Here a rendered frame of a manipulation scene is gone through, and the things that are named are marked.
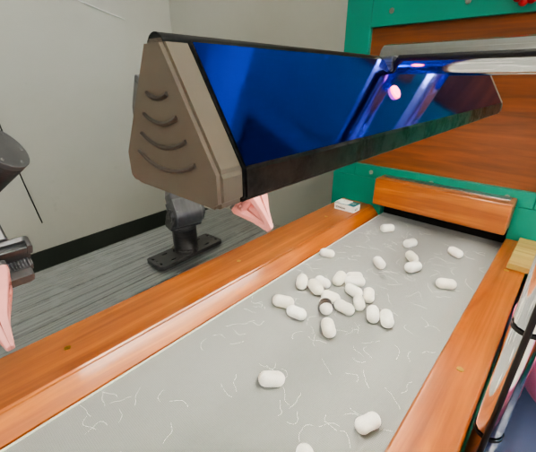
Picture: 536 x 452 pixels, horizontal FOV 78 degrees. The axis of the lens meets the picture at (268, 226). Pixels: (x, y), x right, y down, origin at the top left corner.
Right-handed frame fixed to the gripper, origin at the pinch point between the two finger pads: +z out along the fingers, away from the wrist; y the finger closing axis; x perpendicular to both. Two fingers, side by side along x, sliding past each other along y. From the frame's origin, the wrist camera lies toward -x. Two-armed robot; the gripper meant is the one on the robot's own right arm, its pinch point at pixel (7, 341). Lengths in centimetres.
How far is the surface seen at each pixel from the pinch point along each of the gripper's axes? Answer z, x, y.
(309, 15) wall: -97, 11, 161
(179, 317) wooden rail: 5.4, 8.1, 19.6
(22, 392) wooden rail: 3.8, 8.8, -0.3
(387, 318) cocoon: 23.6, -7.3, 40.8
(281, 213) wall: -35, 108, 160
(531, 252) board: 33, -17, 77
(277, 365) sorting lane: 18.9, -0.8, 24.0
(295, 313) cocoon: 15.0, 0.6, 32.8
